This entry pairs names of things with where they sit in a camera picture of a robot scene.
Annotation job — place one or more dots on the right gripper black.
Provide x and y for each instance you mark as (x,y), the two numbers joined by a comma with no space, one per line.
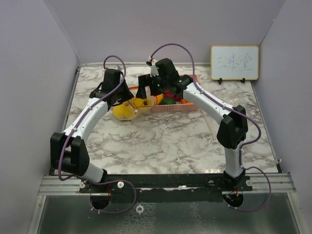
(146,81)

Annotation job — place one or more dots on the pink plastic basket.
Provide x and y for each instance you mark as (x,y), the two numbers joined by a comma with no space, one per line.
(178,107)

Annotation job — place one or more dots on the clear bag red zipper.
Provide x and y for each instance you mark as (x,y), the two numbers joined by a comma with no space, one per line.
(134,107)

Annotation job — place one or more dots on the orange green mango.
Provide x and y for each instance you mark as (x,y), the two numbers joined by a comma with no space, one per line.
(158,99)

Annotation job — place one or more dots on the small whiteboard wooden frame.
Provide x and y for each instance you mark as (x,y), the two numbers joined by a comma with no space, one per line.
(235,62)

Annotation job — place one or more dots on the yellow bell pepper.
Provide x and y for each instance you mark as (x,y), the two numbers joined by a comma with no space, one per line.
(142,103)

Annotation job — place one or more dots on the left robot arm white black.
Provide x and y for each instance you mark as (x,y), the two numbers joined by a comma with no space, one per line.
(68,151)

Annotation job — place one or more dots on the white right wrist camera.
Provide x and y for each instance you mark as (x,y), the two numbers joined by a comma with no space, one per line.
(153,69)

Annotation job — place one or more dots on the yellow orange fruit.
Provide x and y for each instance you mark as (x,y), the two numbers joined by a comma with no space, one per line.
(124,112)

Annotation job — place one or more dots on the green lime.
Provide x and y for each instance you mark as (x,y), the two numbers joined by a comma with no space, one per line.
(167,101)

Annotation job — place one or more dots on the clear bag white zipper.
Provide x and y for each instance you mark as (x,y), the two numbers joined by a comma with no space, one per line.
(214,107)

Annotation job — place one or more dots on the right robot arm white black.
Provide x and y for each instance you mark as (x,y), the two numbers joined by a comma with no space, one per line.
(231,120)

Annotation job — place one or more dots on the orange persimmon green leaf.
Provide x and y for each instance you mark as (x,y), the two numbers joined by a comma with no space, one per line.
(183,101)

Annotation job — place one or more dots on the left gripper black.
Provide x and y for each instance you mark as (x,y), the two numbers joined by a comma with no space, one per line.
(128,95)

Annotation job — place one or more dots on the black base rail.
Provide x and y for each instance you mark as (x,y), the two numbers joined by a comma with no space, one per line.
(166,188)

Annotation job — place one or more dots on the dark red fruit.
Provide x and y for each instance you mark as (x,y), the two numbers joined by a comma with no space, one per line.
(168,94)

